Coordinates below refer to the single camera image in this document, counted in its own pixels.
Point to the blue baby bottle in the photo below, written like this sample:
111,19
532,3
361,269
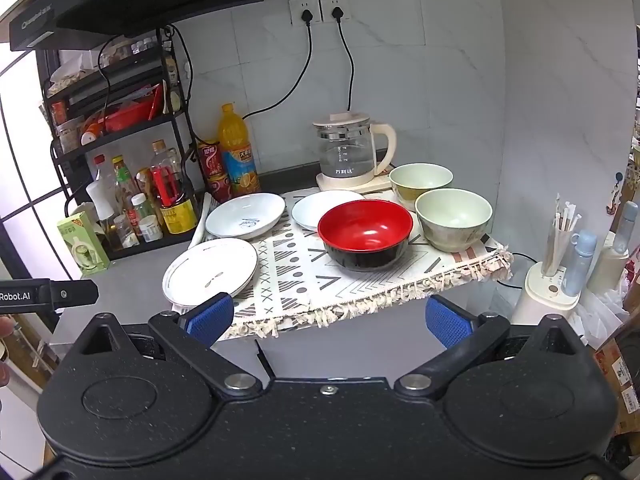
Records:
579,265

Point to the red and black bowl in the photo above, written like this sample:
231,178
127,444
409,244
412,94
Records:
365,230

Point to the green carton box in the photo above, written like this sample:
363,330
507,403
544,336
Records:
82,245

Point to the bundle of white chopsticks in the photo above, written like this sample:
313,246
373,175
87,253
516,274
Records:
562,230

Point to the green bottle with white cap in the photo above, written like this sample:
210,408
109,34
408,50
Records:
141,207

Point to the clear glass jar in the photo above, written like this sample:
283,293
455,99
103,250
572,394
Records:
125,235

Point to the cardboard box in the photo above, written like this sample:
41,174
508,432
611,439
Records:
620,370

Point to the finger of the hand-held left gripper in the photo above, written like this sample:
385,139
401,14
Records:
75,292

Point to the person's left hand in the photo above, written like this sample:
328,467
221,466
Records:
4,325

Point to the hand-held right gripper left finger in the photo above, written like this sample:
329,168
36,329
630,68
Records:
212,319

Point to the orange juice bottle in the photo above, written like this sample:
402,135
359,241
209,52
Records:
237,160

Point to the patterned fringed table cloth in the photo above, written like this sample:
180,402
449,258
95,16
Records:
300,285

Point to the white wall outlet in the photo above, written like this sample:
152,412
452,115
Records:
300,6
331,4

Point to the brown sauce bottle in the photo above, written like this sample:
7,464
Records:
145,182

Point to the cream kettle base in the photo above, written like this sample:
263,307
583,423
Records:
345,185

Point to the cream bottle warmer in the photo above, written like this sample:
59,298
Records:
607,270

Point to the black metal spice rack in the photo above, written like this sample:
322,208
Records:
120,67

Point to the black framed window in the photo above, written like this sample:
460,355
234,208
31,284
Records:
25,210

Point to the cream countertop appliance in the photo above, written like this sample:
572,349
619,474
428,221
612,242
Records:
542,300

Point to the red plastic package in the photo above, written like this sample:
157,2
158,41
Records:
130,115

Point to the pale green bowl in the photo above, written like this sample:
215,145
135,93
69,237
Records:
420,180
452,220

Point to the red drink can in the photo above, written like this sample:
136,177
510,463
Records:
219,187
210,157

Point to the red capped sauce bottle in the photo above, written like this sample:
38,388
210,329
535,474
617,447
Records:
105,175

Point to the white plastic jar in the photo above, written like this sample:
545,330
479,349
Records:
151,230

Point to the white plastic bag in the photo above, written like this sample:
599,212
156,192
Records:
600,315

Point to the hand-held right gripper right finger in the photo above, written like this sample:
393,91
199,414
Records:
447,322

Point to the white plate with brown rim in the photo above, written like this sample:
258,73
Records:
210,270

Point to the white bowl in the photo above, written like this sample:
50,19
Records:
310,210

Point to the glass oil bottle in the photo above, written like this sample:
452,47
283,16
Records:
104,210

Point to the white plate with blue print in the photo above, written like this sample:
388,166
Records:
245,215

